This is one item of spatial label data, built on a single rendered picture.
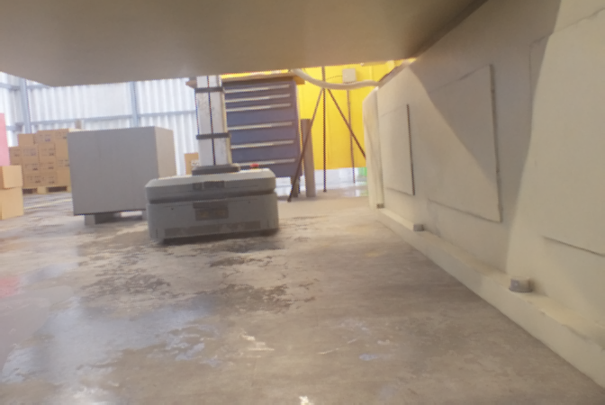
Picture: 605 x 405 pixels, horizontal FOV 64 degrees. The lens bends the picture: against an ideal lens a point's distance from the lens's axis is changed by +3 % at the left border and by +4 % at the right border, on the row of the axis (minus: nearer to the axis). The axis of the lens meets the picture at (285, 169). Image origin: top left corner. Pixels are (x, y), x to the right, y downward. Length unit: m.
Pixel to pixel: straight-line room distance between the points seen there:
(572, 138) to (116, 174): 2.57
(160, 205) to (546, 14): 1.46
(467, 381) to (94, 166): 2.60
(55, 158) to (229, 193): 7.71
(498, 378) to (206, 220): 1.35
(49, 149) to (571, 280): 9.08
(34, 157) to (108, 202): 6.66
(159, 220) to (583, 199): 1.49
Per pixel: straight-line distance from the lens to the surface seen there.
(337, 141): 4.72
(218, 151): 2.11
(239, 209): 1.86
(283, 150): 3.55
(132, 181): 2.96
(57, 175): 9.44
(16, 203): 4.55
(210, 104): 2.15
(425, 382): 0.70
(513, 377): 0.74
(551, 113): 0.81
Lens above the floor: 0.30
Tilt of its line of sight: 1 degrees down
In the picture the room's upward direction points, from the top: 4 degrees counter-clockwise
